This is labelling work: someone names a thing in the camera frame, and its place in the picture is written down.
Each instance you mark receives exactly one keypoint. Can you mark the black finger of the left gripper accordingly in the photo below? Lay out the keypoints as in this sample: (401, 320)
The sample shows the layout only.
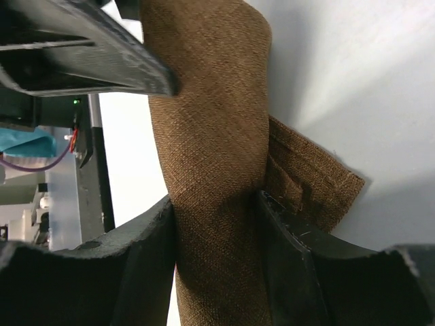
(57, 48)

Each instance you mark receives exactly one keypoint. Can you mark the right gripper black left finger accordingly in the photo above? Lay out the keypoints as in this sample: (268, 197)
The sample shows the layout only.
(123, 277)

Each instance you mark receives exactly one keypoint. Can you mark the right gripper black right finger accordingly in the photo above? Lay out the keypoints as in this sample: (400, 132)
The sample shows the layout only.
(314, 278)

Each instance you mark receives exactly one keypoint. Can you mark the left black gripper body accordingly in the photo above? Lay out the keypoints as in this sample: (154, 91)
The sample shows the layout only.
(25, 112)

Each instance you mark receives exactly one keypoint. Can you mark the brown cloth napkin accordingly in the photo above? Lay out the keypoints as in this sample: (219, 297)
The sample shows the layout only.
(218, 145)

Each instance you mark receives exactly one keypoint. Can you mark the teal cloth object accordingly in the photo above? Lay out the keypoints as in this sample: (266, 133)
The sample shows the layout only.
(35, 144)

